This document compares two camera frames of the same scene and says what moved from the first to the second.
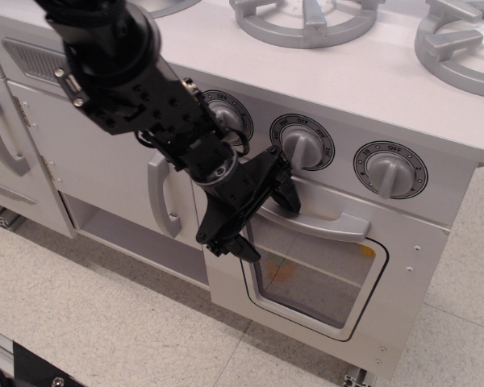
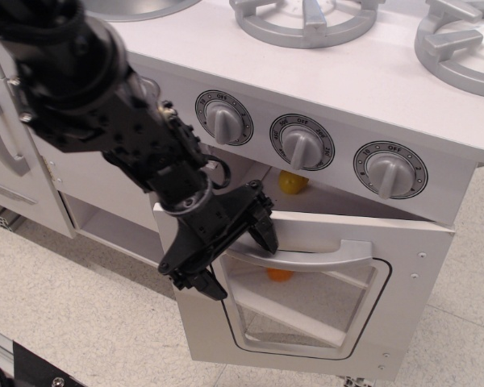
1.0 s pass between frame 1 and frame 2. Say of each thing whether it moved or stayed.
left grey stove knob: stayed
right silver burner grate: stayed
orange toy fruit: stayed
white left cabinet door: stayed
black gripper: moved
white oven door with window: moved
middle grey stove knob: stayed
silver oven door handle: moved
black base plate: stayed
